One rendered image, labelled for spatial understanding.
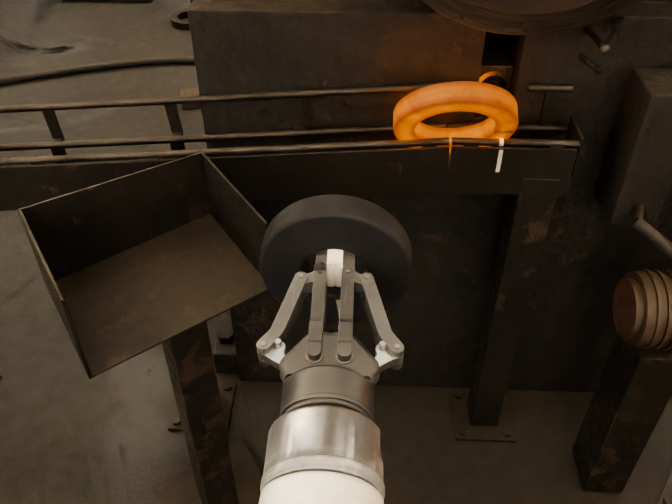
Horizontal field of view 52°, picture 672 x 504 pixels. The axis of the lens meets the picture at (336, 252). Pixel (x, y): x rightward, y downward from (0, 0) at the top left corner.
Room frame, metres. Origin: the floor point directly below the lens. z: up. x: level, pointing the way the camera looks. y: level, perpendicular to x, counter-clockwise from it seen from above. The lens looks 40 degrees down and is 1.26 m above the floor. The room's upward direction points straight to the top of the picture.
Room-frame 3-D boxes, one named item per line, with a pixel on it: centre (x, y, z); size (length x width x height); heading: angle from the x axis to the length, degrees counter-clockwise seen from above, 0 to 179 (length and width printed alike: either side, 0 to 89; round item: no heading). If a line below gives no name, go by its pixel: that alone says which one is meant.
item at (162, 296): (0.70, 0.25, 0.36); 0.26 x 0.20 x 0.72; 123
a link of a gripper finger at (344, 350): (0.43, -0.01, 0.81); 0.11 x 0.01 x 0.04; 176
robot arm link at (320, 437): (0.29, 0.01, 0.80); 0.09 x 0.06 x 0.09; 88
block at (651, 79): (0.93, -0.49, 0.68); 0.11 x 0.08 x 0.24; 178
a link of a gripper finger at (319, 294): (0.43, 0.02, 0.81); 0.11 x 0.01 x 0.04; 179
